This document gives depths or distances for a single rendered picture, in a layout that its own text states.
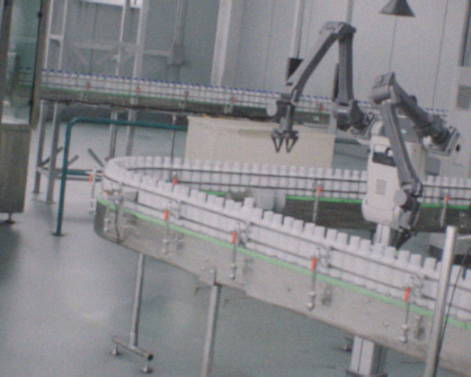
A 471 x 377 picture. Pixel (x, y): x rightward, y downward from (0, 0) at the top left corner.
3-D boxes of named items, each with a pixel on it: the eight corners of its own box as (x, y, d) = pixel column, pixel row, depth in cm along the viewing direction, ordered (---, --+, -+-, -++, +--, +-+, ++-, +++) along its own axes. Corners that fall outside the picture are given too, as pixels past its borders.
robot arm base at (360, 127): (364, 136, 464) (376, 114, 467) (355, 126, 459) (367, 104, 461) (350, 133, 471) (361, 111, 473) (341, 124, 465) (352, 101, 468)
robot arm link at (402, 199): (423, 183, 398) (403, 188, 403) (409, 173, 390) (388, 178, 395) (425, 212, 394) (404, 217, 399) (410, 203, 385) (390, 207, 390)
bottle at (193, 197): (184, 228, 455) (189, 191, 453) (183, 225, 461) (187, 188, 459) (198, 228, 457) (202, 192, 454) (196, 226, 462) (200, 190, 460)
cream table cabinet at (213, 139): (285, 256, 933) (302, 126, 916) (318, 272, 877) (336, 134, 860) (171, 252, 888) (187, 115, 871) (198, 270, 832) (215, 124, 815)
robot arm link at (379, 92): (391, 63, 398) (369, 70, 403) (390, 92, 391) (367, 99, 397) (443, 119, 428) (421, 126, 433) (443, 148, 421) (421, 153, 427)
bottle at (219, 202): (214, 237, 441) (219, 199, 439) (205, 234, 445) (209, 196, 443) (224, 236, 445) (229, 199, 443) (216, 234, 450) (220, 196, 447)
